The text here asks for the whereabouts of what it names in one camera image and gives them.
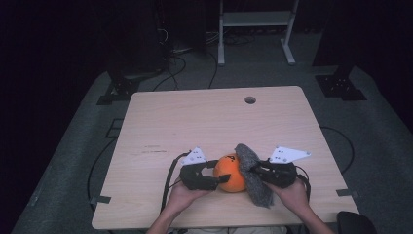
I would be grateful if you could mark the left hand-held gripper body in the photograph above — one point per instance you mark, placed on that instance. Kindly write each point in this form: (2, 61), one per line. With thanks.
(195, 178)

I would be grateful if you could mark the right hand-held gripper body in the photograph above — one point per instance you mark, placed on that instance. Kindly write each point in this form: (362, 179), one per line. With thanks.
(285, 155)

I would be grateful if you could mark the orange plush ball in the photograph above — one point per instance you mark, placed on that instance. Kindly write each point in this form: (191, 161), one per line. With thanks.
(230, 175)

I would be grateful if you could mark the grey cloth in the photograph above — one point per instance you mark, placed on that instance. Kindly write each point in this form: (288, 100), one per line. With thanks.
(256, 191)

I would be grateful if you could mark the person's left hand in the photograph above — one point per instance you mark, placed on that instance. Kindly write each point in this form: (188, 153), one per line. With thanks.
(186, 198)

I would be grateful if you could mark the person's right hand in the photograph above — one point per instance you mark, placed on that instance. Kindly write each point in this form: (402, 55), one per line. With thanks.
(292, 198)

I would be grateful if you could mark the grey tape piece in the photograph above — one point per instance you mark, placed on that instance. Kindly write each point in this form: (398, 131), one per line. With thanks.
(100, 199)
(347, 193)

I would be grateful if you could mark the black stand base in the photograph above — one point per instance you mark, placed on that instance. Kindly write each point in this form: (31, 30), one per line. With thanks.
(121, 87)
(339, 86)

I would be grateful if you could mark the black chair seat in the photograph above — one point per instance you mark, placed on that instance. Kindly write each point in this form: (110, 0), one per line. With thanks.
(355, 223)

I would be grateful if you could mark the white metal stand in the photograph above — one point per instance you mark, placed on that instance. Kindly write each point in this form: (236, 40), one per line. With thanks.
(256, 18)

